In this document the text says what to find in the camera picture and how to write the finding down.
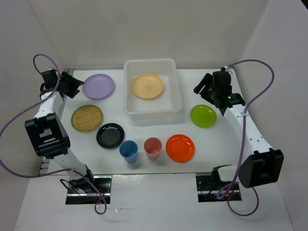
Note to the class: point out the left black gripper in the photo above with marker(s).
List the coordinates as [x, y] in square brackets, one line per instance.
[74, 83]

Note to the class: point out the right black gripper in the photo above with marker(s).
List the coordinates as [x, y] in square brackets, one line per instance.
[207, 80]

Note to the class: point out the green round plate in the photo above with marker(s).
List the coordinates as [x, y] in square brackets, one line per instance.
[203, 116]

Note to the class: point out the purple round plate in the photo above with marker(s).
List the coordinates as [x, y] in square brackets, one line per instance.
[98, 87]

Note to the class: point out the yellow woven pattern plate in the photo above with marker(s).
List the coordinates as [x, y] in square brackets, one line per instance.
[86, 118]

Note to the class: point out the beige round plate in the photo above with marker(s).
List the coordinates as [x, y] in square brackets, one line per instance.
[147, 86]

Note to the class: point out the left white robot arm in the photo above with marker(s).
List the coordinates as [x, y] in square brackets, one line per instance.
[47, 134]

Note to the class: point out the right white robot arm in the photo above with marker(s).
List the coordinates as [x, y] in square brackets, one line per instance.
[261, 163]

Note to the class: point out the white plastic bin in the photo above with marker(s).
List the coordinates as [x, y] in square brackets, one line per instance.
[162, 109]

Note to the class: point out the black round plate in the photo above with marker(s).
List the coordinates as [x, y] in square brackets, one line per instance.
[110, 136]

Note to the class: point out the orange round plate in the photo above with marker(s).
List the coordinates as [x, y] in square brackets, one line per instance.
[180, 148]

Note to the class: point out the pink plastic cup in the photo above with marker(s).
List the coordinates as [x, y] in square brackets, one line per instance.
[153, 148]

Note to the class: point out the blue plastic cup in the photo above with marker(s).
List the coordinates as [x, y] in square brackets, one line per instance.
[129, 151]

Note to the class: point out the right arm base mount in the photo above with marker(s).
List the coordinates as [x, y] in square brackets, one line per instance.
[207, 189]

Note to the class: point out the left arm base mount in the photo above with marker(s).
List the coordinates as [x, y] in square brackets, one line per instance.
[89, 196]

